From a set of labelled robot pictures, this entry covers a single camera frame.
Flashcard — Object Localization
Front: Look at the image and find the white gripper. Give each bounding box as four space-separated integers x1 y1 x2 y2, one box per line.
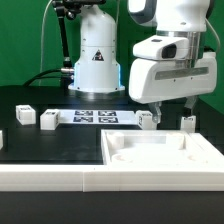
129 53 217 124

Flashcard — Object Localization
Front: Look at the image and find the white square tabletop part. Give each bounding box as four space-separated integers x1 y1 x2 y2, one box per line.
101 130 224 166

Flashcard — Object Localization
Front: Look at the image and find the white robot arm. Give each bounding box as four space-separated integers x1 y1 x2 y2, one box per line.
71 0 217 123

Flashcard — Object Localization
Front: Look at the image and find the white sheet with tags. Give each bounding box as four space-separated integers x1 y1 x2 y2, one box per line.
59 109 137 125

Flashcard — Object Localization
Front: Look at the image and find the white obstacle fence front bar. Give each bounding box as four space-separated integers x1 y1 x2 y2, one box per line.
0 165 224 192

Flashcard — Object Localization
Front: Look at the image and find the white block at left edge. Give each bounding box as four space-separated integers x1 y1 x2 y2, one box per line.
0 130 3 150

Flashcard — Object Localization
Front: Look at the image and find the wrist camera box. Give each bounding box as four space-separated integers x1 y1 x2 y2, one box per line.
133 35 189 60

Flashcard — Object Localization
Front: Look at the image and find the black cable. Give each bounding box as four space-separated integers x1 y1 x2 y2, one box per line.
22 68 75 88

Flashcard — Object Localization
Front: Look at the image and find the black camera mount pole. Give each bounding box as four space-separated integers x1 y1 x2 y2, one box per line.
52 0 106 87

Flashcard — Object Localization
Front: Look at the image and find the white cable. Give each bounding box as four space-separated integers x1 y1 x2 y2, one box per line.
39 0 54 86

